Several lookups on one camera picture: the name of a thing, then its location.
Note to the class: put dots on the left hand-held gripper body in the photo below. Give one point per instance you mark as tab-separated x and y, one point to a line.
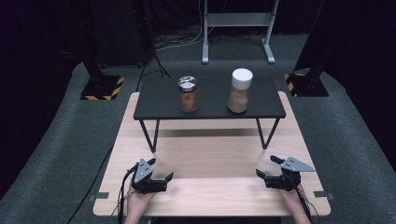
144	174

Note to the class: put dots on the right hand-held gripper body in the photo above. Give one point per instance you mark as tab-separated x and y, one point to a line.
289	177

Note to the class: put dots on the silver lid spice jar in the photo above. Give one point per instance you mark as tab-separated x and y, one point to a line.
188	96

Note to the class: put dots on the white lid spice jar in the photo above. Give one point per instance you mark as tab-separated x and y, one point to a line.
239	93

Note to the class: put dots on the black metal shelf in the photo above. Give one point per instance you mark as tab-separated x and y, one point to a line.
211	96

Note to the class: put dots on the person's right hand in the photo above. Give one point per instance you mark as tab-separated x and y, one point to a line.
292	199

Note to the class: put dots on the person's left hand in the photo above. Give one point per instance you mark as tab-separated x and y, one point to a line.
138	200

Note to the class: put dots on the black yellow striped stand base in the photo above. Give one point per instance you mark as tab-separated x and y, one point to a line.
306	84
102	88

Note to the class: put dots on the grey table bracket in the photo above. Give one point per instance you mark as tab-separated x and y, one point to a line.
100	195
323	195

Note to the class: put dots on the white metal stand frame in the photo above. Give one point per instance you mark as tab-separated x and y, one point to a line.
238	19

